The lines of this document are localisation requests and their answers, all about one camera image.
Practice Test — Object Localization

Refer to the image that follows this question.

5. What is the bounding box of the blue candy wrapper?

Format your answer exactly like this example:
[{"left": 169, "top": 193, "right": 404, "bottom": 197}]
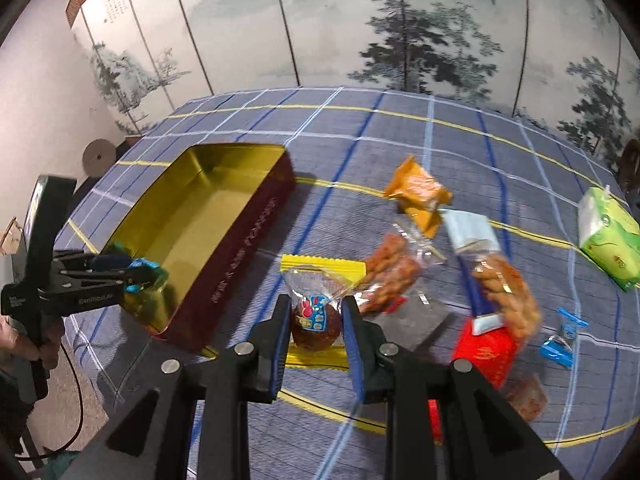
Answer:
[
  {"left": 100, "top": 243, "right": 168, "bottom": 295},
  {"left": 539, "top": 308, "right": 589, "bottom": 370}
]

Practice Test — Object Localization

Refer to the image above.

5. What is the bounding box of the red rice cake packet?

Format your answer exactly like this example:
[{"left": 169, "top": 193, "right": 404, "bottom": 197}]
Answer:
[{"left": 428, "top": 318, "right": 522, "bottom": 443}]

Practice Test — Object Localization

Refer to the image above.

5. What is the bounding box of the clear pink pastry packet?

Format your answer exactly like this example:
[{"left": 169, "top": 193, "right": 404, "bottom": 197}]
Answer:
[{"left": 506, "top": 374, "right": 548, "bottom": 422}]

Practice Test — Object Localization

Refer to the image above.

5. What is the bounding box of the grey sesame cake packet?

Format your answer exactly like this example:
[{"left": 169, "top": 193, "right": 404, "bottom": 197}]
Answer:
[{"left": 372, "top": 292, "right": 454, "bottom": 351}]

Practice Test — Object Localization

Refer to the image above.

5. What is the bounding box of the yellow edged plum packet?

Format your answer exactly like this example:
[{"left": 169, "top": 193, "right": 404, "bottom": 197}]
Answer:
[{"left": 280, "top": 255, "right": 367, "bottom": 370}]

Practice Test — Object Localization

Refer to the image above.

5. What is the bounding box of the long dough twists clear bag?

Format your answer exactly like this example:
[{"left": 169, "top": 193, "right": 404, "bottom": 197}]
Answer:
[{"left": 354, "top": 222, "right": 445, "bottom": 314}]

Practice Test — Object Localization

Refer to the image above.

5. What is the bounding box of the orange snack packet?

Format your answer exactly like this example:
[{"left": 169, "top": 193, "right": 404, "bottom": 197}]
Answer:
[{"left": 383, "top": 156, "right": 452, "bottom": 238}]

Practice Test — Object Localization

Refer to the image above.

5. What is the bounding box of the small fried dough twist bag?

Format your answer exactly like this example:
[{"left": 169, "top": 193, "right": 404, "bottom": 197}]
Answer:
[{"left": 472, "top": 252, "right": 542, "bottom": 346}]

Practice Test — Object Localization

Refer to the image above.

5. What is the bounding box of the operator left hand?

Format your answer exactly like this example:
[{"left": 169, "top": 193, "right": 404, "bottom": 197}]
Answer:
[{"left": 1, "top": 315, "right": 65, "bottom": 374}]

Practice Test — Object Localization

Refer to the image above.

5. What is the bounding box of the small wooden stand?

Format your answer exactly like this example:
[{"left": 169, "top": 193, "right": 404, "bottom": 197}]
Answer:
[{"left": 0, "top": 218, "right": 23, "bottom": 256}]

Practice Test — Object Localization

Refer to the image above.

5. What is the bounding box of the round stone disc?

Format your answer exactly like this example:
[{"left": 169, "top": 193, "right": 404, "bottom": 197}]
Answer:
[{"left": 81, "top": 139, "right": 117, "bottom": 178}]

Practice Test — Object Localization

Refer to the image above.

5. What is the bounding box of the gold red toffee tin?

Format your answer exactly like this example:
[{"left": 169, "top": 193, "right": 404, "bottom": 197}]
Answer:
[{"left": 103, "top": 143, "right": 295, "bottom": 352}]

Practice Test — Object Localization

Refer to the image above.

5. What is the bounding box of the blue white wrapped bar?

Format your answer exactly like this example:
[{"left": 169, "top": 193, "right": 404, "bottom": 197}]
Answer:
[{"left": 440, "top": 208, "right": 503, "bottom": 336}]

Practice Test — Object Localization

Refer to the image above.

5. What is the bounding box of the plaid blue tablecloth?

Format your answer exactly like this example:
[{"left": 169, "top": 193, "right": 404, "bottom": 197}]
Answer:
[{"left": 55, "top": 88, "right": 639, "bottom": 479}]

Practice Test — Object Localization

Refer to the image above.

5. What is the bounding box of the green tissue pack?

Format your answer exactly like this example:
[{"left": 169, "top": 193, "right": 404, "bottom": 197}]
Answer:
[{"left": 578, "top": 186, "right": 640, "bottom": 292}]

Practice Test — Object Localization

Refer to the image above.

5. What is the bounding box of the dark wooden chair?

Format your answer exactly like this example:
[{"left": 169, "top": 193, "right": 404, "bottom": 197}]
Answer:
[{"left": 617, "top": 139, "right": 640, "bottom": 194}]

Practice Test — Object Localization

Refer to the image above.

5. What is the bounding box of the painted folding screen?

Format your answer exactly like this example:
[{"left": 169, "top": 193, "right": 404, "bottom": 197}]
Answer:
[{"left": 66, "top": 0, "right": 639, "bottom": 162}]

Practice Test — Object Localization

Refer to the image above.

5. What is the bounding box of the black cable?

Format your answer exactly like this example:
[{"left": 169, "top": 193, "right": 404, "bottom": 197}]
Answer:
[{"left": 14, "top": 341, "right": 86, "bottom": 461}]

